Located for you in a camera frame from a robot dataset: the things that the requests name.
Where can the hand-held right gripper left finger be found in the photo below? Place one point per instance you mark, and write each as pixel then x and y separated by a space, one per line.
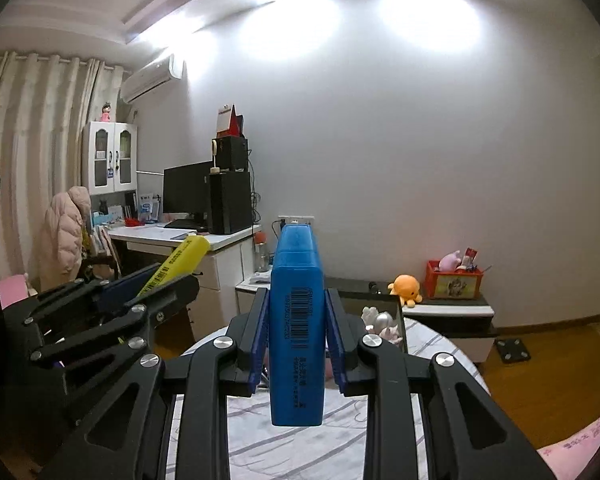
pixel 257 350

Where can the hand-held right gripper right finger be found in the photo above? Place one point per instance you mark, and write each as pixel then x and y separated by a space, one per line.
pixel 336 350

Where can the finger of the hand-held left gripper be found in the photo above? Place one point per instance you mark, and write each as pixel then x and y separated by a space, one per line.
pixel 122 290
pixel 175 292

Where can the yellow highlighter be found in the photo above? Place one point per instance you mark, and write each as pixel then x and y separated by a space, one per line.
pixel 185 257

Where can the blue highlighter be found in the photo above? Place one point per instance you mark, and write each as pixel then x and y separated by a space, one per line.
pixel 297 310

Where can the pink black-rimmed storage box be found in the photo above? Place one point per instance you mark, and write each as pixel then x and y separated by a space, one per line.
pixel 375 297

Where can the black desk chair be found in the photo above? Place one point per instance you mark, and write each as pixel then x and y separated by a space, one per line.
pixel 102 265

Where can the white desk with drawers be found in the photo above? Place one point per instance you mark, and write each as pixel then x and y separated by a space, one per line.
pixel 215 270

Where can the white plush figure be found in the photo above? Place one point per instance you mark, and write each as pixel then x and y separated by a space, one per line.
pixel 380 322

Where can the white side table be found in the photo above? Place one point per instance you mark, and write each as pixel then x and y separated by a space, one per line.
pixel 252 290

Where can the pink down jacket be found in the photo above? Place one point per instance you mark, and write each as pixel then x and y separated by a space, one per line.
pixel 67 240

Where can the blue and white carton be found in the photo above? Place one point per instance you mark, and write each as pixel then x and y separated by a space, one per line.
pixel 148 208

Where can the orange octopus plush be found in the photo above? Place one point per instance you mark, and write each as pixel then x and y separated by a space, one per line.
pixel 405 287

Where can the red-capped water bottle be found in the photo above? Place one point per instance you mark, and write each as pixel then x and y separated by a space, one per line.
pixel 263 255

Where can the black computer monitor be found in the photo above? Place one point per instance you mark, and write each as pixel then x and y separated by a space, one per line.
pixel 185 192

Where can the black computer tower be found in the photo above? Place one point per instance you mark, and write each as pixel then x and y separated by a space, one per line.
pixel 230 202

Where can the white glass-door cabinet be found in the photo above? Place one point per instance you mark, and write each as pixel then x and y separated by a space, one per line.
pixel 110 160

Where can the red storage crate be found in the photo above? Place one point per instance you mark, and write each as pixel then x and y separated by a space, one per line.
pixel 455 285

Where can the pink plush toy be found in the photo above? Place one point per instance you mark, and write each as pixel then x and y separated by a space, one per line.
pixel 449 261

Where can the black speaker box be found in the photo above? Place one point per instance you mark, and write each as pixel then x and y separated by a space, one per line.
pixel 232 154

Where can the beige curtain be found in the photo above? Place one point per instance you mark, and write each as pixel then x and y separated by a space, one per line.
pixel 30 150

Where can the black bathroom scale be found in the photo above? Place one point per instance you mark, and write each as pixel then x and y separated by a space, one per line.
pixel 512 350

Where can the small doll figurine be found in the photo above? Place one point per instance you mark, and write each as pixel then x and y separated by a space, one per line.
pixel 107 112

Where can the red desk calendar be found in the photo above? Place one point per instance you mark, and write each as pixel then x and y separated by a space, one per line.
pixel 230 122

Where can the white air conditioner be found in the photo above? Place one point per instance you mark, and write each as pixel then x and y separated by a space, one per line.
pixel 150 80

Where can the pink printed blanket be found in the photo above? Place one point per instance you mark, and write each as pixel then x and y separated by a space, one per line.
pixel 580 450

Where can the white wall outlet strip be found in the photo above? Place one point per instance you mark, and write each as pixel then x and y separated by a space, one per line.
pixel 297 220

